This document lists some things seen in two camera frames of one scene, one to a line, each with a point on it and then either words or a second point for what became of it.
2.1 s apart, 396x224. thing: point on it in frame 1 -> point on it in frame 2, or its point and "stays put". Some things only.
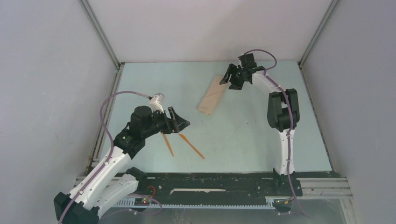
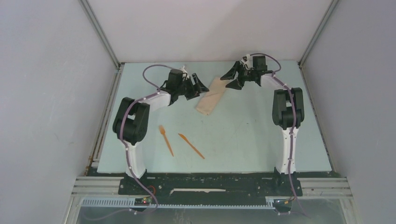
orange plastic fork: x=168 y=144 stays put
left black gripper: x=175 y=124 -> x=201 y=87
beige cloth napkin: x=211 y=98 stays put
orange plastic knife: x=186 y=139 stays put
